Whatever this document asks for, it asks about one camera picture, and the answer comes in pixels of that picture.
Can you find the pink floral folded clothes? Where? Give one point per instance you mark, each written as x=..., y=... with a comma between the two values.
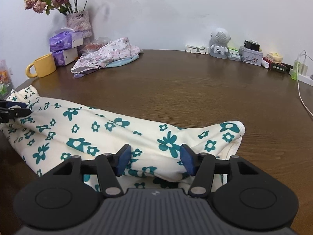
x=113, y=51

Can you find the white astronaut robot figurine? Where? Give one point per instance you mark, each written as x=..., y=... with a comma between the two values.
x=220, y=38

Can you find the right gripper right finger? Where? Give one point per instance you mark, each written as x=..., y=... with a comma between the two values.
x=201, y=167

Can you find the grey tin box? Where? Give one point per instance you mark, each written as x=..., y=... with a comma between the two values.
x=250, y=56

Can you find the green translucent charger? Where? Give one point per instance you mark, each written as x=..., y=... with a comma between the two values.
x=296, y=69

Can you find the small black box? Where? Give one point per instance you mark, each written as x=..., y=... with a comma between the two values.
x=253, y=45

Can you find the lower purple tissue box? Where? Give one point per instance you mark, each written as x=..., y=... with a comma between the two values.
x=65, y=57

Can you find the red snack plastic bag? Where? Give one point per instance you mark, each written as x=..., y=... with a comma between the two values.
x=95, y=45

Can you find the green white small packs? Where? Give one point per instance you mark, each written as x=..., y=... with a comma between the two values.
x=234, y=54

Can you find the white small tube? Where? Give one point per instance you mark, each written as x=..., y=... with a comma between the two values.
x=265, y=64

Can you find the white letter block ornament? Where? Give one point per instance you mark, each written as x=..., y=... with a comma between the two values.
x=197, y=50

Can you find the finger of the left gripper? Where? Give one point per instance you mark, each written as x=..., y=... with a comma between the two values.
x=11, y=110

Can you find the yellow ceramic mug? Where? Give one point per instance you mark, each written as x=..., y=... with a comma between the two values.
x=41, y=67

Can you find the cream teal flower garment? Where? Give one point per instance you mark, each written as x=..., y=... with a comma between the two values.
x=58, y=129

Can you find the white power strip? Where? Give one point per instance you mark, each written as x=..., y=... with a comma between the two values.
x=304, y=76

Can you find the dark red label box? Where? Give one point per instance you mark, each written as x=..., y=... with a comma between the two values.
x=281, y=68

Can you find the light blue folded cloth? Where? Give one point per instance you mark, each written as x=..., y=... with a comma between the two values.
x=122, y=62

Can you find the upper purple tissue box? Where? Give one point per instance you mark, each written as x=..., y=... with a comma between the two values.
x=65, y=39

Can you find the purple wrapped vase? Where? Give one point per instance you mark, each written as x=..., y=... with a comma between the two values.
x=80, y=22

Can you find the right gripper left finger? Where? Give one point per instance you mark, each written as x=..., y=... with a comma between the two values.
x=109, y=167

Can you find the purple tissue box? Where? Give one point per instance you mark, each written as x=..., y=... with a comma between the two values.
x=65, y=57
x=65, y=39

